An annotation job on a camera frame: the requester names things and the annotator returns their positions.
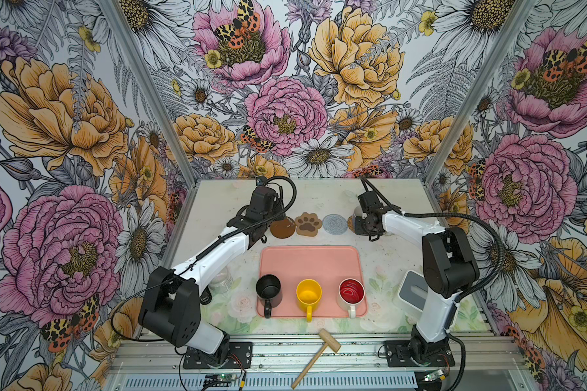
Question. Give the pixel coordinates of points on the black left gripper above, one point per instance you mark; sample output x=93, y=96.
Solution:
x=279, y=209

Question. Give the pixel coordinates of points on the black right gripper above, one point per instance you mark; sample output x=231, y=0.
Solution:
x=359, y=230

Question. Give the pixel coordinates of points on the woven rattan round coaster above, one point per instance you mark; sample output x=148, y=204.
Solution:
x=351, y=223

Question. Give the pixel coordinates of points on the dark wooden scratched coaster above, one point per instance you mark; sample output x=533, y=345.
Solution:
x=283, y=229

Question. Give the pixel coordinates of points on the grey-blue woven round coaster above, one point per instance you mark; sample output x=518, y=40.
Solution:
x=335, y=224

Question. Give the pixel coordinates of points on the cork paw print coaster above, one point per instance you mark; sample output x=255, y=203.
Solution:
x=308, y=224

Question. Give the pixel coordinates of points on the white mug red inside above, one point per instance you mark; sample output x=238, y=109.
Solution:
x=351, y=294

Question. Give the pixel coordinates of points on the black mug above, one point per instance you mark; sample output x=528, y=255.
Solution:
x=268, y=289

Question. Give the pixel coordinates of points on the purple mug white inside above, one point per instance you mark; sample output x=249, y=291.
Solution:
x=358, y=212

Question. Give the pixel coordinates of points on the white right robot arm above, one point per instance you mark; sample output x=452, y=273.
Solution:
x=448, y=266

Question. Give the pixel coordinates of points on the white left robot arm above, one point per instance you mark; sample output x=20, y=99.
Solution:
x=171, y=306

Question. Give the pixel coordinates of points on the pink silicone tray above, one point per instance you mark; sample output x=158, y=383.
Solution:
x=328, y=265

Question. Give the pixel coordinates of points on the white grey square container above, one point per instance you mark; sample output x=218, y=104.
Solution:
x=413, y=293

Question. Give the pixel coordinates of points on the clear glass jar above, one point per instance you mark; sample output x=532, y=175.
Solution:
x=222, y=282

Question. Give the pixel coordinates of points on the yellow mug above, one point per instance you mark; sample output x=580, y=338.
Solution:
x=309, y=294

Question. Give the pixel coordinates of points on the green circuit board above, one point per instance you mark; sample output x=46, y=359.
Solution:
x=221, y=380

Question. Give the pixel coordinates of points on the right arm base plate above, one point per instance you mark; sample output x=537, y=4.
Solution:
x=417, y=354

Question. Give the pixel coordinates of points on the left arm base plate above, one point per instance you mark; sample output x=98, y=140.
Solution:
x=232, y=355

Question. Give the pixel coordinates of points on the aluminium left corner post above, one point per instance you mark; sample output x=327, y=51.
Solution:
x=131, y=50

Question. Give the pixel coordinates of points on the aluminium corner post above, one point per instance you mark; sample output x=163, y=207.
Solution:
x=131, y=50
x=519, y=14

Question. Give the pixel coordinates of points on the aluminium right corner post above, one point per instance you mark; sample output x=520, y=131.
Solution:
x=519, y=14

